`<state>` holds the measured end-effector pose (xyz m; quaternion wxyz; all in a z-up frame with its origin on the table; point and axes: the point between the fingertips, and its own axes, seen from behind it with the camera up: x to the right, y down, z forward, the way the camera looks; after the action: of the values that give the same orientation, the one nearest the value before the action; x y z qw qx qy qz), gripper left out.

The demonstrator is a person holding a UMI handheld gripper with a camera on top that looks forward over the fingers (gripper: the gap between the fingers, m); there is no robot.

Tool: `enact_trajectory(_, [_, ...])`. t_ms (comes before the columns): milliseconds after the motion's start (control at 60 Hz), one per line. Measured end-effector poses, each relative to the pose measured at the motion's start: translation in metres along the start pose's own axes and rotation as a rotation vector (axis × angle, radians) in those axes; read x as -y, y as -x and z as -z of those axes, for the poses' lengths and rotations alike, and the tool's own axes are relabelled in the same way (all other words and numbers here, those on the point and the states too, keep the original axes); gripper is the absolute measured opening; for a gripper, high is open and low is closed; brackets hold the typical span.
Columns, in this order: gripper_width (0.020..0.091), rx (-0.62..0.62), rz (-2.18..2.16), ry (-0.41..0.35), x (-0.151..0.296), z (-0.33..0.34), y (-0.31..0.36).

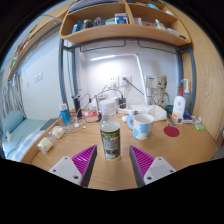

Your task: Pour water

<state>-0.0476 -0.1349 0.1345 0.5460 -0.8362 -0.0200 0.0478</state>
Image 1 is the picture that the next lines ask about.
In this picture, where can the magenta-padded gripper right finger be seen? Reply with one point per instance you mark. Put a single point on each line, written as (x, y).
(158, 168)

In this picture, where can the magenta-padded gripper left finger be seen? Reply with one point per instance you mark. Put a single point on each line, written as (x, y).
(66, 168)

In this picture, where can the clear plastic drink bottle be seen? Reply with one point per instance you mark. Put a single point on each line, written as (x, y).
(110, 133)

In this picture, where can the wrapped pale round bun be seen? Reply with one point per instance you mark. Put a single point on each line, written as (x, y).
(45, 144)
(57, 131)

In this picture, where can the flat round red coaster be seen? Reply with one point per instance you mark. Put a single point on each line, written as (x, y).
(171, 131)

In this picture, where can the white mug with blue print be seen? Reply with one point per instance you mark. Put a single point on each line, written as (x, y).
(144, 128)

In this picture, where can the small white desk thermometer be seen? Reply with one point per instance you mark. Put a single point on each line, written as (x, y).
(179, 120)

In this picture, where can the blue and white tube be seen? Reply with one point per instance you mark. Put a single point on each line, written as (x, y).
(65, 115)

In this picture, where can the white crumpled bag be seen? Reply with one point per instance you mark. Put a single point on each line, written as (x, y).
(155, 112)

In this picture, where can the small green container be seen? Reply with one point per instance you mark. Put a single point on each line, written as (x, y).
(200, 127)

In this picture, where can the small blue box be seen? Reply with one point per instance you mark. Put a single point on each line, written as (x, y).
(187, 116)

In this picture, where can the white earbud case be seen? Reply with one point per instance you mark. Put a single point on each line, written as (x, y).
(125, 118)

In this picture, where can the teal bed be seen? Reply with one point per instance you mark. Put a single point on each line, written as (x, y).
(20, 130)

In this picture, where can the pink and white packet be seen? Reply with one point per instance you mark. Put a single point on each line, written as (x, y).
(196, 120)

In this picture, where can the black electric shaver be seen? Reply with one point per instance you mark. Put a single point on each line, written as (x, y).
(77, 105)

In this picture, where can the white pump bottle red top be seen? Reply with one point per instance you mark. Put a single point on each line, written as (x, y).
(179, 105)

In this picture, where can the brown tree creature figurine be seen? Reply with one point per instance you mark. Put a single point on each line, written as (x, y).
(162, 90)

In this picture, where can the wooden shelf unit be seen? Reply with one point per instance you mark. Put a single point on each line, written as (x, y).
(120, 31)

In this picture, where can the white wall box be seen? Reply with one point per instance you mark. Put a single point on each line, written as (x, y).
(150, 82)

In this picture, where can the white wall socket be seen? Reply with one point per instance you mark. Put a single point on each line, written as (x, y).
(126, 81)
(113, 82)

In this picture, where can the grey metal desk frame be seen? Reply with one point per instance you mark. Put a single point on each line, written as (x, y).
(61, 73)

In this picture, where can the long wooden wall shelf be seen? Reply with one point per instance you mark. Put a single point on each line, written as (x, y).
(33, 36)

